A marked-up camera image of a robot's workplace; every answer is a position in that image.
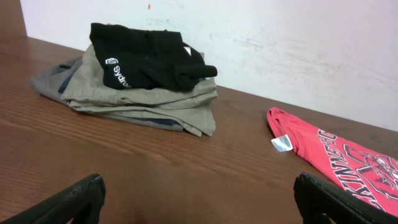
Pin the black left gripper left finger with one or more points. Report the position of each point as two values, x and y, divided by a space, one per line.
78 203

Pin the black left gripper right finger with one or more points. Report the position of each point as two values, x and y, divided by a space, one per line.
320 202

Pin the red soccer t-shirt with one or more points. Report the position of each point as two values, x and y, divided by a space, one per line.
365 174

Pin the grey folded garment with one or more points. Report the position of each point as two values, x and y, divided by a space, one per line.
51 82

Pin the khaki folded garment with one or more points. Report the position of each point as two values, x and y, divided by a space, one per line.
192 110

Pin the black folded garment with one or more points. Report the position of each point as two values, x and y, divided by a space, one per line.
147 59

